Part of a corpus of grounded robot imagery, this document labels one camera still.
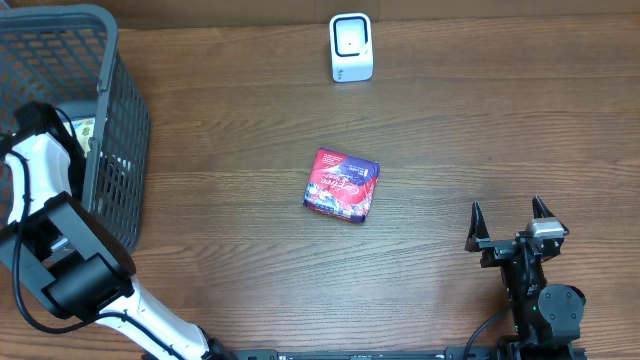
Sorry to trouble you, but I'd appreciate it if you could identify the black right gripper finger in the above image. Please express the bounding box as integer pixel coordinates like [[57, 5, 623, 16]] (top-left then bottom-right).
[[468, 201, 489, 240], [532, 196, 554, 219]]

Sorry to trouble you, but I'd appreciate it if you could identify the red purple pantyliner pack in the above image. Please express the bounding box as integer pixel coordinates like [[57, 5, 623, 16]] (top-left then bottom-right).
[[303, 148, 381, 223]]

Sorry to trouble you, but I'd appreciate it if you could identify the yellow blue snack bag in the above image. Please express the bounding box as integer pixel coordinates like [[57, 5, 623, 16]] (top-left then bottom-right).
[[63, 117, 95, 156]]

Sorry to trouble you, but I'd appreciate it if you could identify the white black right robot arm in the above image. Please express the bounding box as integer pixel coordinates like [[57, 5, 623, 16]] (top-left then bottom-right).
[[465, 197, 586, 359]]

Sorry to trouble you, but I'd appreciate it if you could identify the white barcode scanner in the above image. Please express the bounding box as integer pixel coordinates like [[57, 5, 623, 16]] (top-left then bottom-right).
[[329, 12, 374, 83]]

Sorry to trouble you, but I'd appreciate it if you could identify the grey plastic mesh basket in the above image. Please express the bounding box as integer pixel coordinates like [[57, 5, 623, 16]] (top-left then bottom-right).
[[1, 4, 151, 251]]

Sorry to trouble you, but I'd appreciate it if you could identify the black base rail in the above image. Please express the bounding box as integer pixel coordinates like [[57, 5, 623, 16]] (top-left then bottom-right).
[[192, 346, 588, 360]]

